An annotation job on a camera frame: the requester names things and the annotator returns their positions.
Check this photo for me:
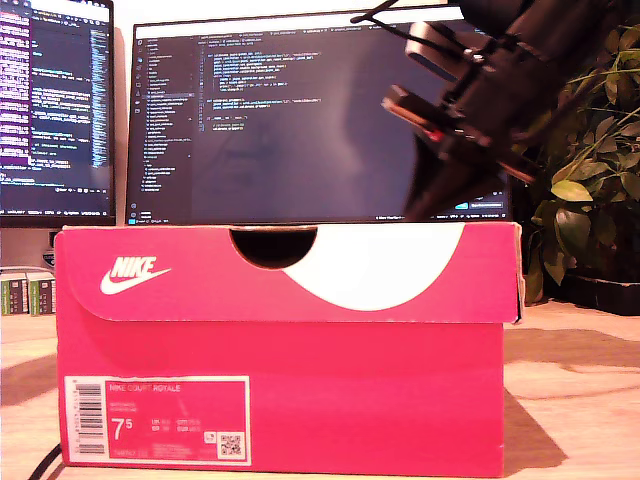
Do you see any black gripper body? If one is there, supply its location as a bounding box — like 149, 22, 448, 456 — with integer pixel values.
381, 41, 567, 185

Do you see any red Nike shoebox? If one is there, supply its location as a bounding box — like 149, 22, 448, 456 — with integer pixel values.
53, 222, 524, 479

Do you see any small green patterned box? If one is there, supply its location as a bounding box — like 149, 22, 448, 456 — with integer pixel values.
27, 271, 57, 316
0, 271, 30, 317

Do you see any green leafy houseplant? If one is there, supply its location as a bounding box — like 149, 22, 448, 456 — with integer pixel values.
509, 14, 640, 306

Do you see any wide computer monitor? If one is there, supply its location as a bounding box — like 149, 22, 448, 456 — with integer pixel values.
124, 9, 514, 227

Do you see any black plant pot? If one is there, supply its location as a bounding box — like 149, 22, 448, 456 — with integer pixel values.
563, 271, 640, 317

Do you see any computer monitor with purple terminal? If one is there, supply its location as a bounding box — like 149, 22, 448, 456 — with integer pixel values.
0, 0, 117, 229

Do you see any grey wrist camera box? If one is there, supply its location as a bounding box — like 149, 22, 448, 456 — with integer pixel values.
403, 21, 482, 84

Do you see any black cable on table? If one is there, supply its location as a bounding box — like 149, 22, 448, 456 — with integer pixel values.
26, 441, 64, 480

